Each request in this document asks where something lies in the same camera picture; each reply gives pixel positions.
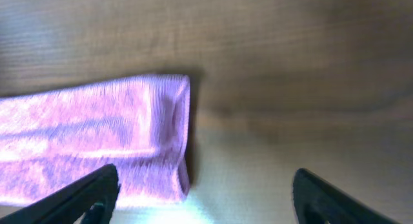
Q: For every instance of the large purple microfiber cloth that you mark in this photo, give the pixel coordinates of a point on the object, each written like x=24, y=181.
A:
x=139, y=124

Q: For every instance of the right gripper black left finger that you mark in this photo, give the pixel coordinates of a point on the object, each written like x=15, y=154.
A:
x=92, y=199

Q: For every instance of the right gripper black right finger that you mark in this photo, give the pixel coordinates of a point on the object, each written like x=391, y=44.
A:
x=317, y=201

